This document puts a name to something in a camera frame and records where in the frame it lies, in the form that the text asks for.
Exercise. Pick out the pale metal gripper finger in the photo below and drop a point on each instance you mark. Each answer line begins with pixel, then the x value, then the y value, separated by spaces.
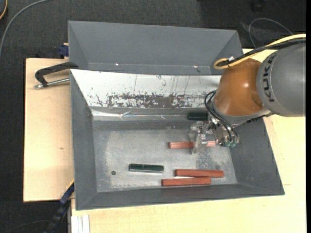
pixel 196 130
pixel 199 144

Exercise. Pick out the dark green flat block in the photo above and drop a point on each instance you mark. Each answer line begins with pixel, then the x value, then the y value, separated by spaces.
pixel 197 116
pixel 145 168

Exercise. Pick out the red-brown flat block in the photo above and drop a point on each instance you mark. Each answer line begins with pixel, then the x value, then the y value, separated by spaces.
pixel 185 181
pixel 181 144
pixel 199 173

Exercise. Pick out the grey metal bin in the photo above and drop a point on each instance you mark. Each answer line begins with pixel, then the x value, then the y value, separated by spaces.
pixel 145 142

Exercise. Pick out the pale wood flat board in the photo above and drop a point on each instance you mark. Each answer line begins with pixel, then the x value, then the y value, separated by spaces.
pixel 46 135

